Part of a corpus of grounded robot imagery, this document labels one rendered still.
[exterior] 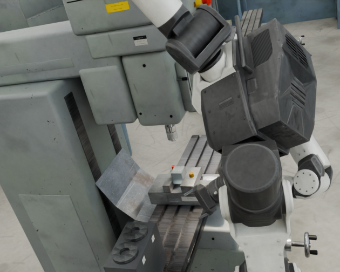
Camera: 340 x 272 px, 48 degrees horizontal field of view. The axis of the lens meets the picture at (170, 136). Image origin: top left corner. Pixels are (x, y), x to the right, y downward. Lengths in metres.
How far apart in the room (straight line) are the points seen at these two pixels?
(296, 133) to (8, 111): 1.19
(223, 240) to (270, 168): 1.00
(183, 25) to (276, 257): 0.67
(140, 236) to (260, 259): 0.45
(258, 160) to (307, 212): 2.26
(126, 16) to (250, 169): 0.81
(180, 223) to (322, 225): 1.48
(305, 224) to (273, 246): 1.86
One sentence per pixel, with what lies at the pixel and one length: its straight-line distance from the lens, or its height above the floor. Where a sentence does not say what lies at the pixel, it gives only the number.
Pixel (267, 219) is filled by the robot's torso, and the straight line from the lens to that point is 0.98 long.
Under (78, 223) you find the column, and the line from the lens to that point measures 1.94.
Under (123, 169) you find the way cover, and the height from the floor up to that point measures 1.00.
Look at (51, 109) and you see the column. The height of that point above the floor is 1.49.
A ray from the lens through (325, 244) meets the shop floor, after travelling 2.83.
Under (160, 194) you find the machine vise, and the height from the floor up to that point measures 0.97.
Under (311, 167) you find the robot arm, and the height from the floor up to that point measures 1.29.
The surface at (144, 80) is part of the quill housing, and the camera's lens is 1.51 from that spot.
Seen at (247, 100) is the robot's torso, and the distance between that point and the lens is 1.00.
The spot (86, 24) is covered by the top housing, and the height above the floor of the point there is 1.77.
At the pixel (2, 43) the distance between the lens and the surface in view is 1.79.
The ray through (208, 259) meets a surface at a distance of 1.91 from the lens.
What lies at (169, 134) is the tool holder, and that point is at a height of 1.24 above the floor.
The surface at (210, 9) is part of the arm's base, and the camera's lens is 1.05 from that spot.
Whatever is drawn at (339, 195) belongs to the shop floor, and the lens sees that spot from 3.23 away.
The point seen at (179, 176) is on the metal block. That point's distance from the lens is 1.75.
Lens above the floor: 1.99
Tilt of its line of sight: 27 degrees down
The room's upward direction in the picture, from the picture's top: 14 degrees counter-clockwise
